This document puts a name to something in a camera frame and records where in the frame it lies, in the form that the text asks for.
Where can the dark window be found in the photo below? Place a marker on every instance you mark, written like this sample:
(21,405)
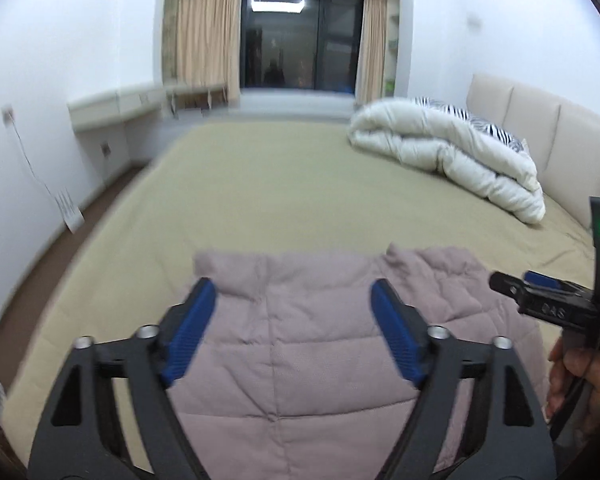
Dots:
(300,35)

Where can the brown padded jacket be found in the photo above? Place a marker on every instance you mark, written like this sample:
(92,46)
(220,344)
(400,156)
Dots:
(300,335)

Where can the white folded duvet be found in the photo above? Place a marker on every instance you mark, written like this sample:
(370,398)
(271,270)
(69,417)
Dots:
(430,140)

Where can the white wall socket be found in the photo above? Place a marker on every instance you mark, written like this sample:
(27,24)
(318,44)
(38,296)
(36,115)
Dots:
(7,113)

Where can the white wall-mounted desk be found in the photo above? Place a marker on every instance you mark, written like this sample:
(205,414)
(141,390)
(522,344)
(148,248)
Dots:
(105,107)

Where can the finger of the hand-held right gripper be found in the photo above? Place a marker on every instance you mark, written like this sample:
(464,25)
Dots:
(542,280)
(505,284)

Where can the bed with beige sheet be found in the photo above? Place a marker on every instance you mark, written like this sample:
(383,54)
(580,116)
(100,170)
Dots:
(280,185)

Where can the wall socket under desk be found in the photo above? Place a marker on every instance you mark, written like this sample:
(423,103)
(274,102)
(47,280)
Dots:
(105,149)

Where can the person's right hand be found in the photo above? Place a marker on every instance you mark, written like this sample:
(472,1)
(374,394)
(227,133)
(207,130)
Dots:
(597,375)

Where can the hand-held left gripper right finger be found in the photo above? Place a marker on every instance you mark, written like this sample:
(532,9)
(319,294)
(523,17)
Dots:
(397,340)

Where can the beige curtain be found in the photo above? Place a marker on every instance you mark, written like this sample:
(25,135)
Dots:
(372,45)
(205,30)

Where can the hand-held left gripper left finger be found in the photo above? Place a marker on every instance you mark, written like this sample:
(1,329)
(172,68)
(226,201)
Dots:
(190,340)

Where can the zebra striped pillow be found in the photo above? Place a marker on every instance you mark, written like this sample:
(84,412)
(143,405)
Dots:
(490,130)

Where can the beige padded headboard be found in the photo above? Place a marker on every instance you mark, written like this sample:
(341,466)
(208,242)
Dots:
(555,135)

